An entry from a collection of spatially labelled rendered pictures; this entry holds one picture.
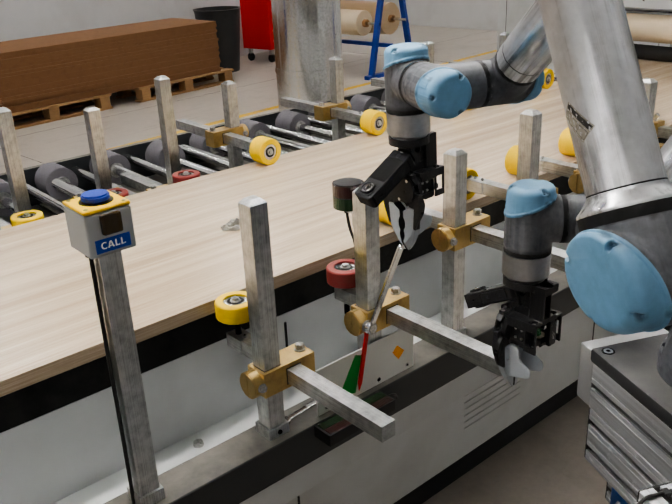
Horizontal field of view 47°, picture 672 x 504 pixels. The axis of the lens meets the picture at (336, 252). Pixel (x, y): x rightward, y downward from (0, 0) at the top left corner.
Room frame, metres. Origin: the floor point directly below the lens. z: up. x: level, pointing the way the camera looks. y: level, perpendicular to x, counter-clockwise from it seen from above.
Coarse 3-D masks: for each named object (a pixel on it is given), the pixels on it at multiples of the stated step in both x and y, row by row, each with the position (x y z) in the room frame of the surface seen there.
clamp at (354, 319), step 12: (384, 300) 1.38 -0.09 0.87; (396, 300) 1.38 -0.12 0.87; (408, 300) 1.40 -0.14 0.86; (348, 312) 1.34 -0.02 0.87; (360, 312) 1.34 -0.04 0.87; (372, 312) 1.34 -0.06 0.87; (384, 312) 1.36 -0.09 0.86; (348, 324) 1.34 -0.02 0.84; (360, 324) 1.32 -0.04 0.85; (384, 324) 1.36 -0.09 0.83
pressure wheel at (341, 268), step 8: (328, 264) 1.49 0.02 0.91; (336, 264) 1.49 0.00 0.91; (344, 264) 1.47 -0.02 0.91; (352, 264) 1.49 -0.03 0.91; (328, 272) 1.46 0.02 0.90; (336, 272) 1.44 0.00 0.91; (344, 272) 1.44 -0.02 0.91; (352, 272) 1.44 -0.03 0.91; (328, 280) 1.46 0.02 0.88; (336, 280) 1.44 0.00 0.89; (344, 280) 1.43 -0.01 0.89; (352, 280) 1.44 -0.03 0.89; (344, 288) 1.43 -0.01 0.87; (344, 304) 1.47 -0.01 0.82; (344, 312) 1.47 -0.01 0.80
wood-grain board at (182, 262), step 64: (640, 64) 3.59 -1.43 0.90; (448, 128) 2.59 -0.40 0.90; (512, 128) 2.55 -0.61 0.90; (192, 192) 2.03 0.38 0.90; (256, 192) 2.00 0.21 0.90; (320, 192) 1.98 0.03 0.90; (0, 256) 1.63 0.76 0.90; (64, 256) 1.61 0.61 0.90; (128, 256) 1.59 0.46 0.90; (192, 256) 1.58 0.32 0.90; (320, 256) 1.54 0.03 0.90; (0, 320) 1.31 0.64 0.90; (64, 320) 1.30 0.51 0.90; (192, 320) 1.32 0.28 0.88; (0, 384) 1.09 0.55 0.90
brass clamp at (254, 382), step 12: (288, 348) 1.26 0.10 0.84; (288, 360) 1.21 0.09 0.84; (300, 360) 1.22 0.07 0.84; (312, 360) 1.24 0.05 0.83; (252, 372) 1.18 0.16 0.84; (264, 372) 1.18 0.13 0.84; (276, 372) 1.18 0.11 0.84; (240, 384) 1.19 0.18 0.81; (252, 384) 1.16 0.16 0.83; (264, 384) 1.17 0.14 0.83; (276, 384) 1.18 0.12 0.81; (288, 384) 1.20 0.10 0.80; (252, 396) 1.16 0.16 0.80; (264, 396) 1.17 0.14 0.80
